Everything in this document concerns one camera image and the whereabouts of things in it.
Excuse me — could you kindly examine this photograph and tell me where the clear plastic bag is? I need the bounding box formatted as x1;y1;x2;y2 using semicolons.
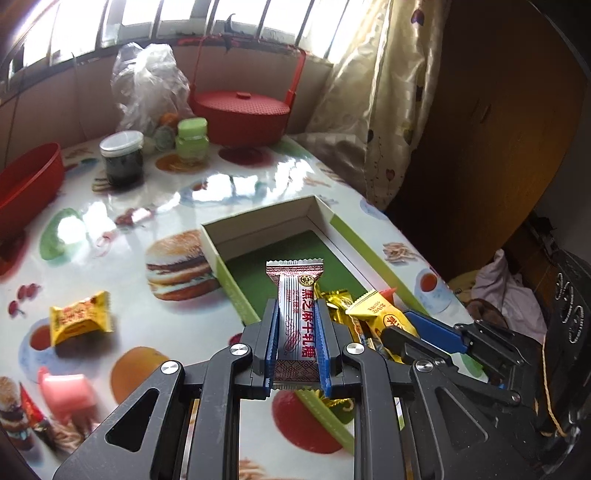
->
110;42;195;139

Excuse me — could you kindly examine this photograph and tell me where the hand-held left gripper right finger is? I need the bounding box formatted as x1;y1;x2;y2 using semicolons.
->
316;302;541;480

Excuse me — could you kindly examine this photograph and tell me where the red oval bowl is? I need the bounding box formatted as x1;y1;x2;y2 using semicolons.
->
0;142;65;241

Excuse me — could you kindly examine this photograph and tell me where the window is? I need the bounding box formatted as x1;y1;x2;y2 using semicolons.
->
0;0;384;93

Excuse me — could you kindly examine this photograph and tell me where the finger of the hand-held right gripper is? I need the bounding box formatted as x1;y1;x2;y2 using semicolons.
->
404;310;467;354
381;325;455;370

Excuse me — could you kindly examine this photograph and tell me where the pale cloth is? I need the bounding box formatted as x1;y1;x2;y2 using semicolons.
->
471;249;548;344

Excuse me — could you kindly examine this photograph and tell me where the green and white cardboard box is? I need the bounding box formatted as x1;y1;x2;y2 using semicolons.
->
199;195;490;455

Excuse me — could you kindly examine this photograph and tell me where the long yellow snack packet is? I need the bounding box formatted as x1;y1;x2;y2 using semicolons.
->
346;288;416;352

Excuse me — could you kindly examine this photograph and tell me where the small yellow red-label packet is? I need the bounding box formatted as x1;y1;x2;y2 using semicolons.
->
49;291;115;347

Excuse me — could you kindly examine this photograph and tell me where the long gold snack bar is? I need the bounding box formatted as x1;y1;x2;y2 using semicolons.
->
323;290;365;342

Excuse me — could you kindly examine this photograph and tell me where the cream patterned curtain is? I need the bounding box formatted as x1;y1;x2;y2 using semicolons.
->
295;0;451;213

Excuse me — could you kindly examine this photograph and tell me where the red basket with handle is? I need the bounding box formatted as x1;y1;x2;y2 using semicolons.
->
187;46;308;146

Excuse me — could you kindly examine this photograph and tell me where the dark jar with clear lid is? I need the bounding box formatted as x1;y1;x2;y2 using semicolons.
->
99;130;146;190

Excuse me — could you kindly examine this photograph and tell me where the green jar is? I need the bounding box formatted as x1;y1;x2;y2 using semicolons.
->
175;117;209;160

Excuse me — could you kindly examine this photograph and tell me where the black device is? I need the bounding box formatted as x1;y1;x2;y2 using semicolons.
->
531;244;591;370

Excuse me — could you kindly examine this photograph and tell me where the small black snack packet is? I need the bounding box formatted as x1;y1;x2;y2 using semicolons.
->
18;383;56;435

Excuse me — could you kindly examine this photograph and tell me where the wooden wardrobe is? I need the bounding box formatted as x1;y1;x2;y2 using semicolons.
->
383;0;587;278

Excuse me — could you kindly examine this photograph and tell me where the red and white candy packet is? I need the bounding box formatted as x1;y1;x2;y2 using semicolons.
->
265;258;326;384

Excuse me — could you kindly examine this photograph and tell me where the yellow string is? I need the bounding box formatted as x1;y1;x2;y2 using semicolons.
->
540;332;566;437

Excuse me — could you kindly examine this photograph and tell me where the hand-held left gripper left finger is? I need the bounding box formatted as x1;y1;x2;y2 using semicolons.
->
53;300;278;480

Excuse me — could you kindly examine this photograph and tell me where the red jelly cup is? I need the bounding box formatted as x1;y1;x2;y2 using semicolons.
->
38;367;95;423

